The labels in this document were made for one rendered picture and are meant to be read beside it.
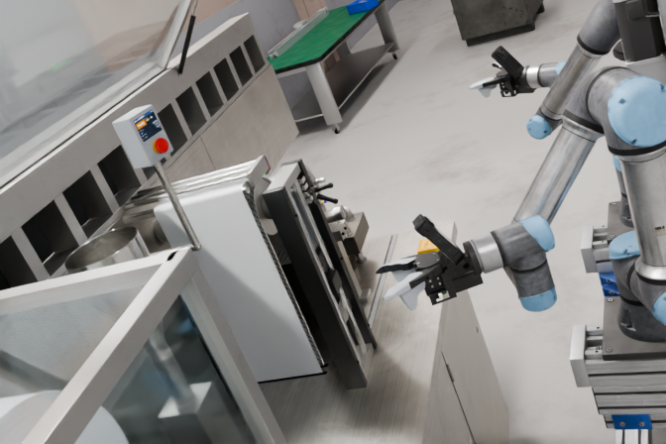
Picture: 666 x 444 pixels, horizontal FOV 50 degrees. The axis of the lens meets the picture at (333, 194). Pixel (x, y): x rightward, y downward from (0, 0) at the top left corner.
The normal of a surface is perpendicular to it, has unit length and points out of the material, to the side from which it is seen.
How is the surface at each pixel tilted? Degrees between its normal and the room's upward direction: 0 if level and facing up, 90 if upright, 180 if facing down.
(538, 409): 0
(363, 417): 0
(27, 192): 90
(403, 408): 0
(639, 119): 82
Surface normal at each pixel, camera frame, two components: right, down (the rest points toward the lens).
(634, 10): -0.33, 0.48
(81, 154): 0.91, -0.22
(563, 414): -0.34, -0.87
